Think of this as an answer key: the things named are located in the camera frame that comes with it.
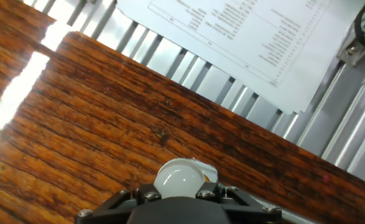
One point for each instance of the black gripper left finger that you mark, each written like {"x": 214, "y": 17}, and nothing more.
{"x": 110, "y": 208}

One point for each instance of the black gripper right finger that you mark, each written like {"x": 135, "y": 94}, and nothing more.
{"x": 247, "y": 208}

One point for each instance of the white light bulb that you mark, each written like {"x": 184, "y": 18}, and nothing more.
{"x": 177, "y": 179}

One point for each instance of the black C-clamp with steel screw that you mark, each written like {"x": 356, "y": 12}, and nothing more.
{"x": 288, "y": 213}

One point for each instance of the brown wooden board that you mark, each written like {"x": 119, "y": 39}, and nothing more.
{"x": 107, "y": 124}

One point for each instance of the printed white paper sheet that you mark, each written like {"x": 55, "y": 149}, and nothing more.
{"x": 247, "y": 40}

